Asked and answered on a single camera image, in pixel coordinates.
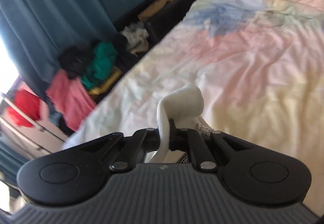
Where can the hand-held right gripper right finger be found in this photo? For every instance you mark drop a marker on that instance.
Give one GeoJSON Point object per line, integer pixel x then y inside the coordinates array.
{"type": "Point", "coordinates": [182, 141]}

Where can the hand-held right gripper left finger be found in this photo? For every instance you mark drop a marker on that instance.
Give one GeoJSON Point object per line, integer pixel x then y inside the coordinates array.
{"type": "Point", "coordinates": [151, 135]}

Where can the cream white zip hoodie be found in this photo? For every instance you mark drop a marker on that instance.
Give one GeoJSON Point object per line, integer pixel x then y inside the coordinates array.
{"type": "Point", "coordinates": [184, 102]}

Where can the yellow garment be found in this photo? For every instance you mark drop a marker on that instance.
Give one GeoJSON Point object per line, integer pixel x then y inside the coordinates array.
{"type": "Point", "coordinates": [107, 82]}

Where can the pink garment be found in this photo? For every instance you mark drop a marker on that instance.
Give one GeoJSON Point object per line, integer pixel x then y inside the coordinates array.
{"type": "Point", "coordinates": [70, 100]}

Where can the green garment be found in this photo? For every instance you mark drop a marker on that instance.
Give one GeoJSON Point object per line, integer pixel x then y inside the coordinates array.
{"type": "Point", "coordinates": [101, 62]}

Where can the patterned white cloth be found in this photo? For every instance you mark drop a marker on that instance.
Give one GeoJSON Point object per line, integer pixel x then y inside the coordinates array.
{"type": "Point", "coordinates": [135, 36]}

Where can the bed with pastel sheet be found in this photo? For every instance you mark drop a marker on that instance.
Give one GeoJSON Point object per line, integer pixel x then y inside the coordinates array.
{"type": "Point", "coordinates": [240, 49]}

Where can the standing garment steamer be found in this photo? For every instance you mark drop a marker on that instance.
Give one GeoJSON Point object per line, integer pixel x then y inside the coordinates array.
{"type": "Point", "coordinates": [33, 125]}

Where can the cardboard box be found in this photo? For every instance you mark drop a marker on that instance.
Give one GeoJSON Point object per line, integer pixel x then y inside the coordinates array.
{"type": "Point", "coordinates": [157, 6]}

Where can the red garment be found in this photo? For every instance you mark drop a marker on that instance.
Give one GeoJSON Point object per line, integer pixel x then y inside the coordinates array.
{"type": "Point", "coordinates": [24, 107]}

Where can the narrow teal curtain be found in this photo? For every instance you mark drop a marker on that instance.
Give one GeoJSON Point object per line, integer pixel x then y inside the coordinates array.
{"type": "Point", "coordinates": [8, 163]}

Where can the wide teal curtain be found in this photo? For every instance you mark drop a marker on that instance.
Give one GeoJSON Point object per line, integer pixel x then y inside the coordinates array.
{"type": "Point", "coordinates": [58, 3]}

